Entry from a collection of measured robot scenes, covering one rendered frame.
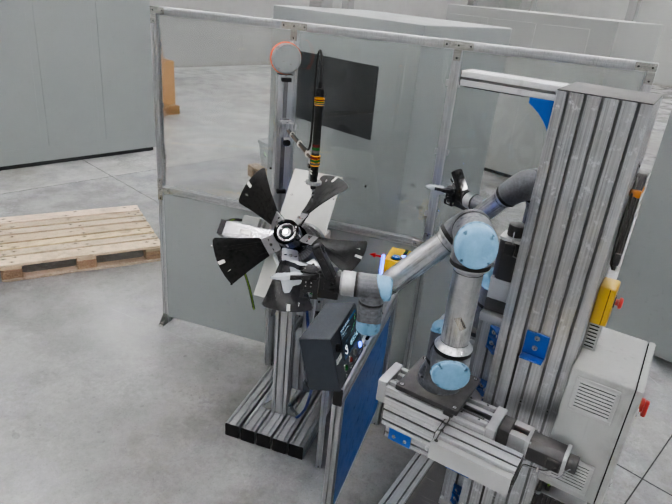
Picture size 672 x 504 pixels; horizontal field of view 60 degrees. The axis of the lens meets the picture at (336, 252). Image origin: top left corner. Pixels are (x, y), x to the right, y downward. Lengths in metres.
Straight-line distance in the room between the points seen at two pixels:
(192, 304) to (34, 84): 4.20
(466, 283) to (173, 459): 2.00
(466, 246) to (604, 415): 0.74
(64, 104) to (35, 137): 0.51
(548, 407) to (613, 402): 0.24
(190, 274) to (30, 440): 1.34
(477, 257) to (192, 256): 2.58
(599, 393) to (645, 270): 2.64
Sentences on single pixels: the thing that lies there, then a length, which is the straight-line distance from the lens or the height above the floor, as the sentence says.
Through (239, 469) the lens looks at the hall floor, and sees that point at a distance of 3.14.
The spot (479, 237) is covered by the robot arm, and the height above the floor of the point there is 1.66.
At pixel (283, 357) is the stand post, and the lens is 3.10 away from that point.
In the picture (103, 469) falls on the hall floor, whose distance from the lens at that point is 3.23.
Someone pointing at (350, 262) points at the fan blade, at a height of 1.15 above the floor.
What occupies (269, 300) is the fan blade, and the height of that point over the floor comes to 0.97.
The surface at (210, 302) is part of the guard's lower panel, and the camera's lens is 3.97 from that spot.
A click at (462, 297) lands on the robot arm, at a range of 1.69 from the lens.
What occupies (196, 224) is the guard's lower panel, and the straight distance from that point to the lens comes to 3.78.
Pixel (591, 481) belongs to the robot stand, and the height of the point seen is 0.85.
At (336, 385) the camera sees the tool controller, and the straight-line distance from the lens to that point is 1.87.
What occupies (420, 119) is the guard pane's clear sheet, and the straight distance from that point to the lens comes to 3.09.
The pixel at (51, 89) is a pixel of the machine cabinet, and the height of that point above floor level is 0.88.
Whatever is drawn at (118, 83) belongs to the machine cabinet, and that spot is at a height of 0.91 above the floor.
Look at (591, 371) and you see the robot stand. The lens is 1.98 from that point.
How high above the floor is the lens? 2.23
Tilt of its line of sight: 24 degrees down
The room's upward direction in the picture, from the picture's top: 5 degrees clockwise
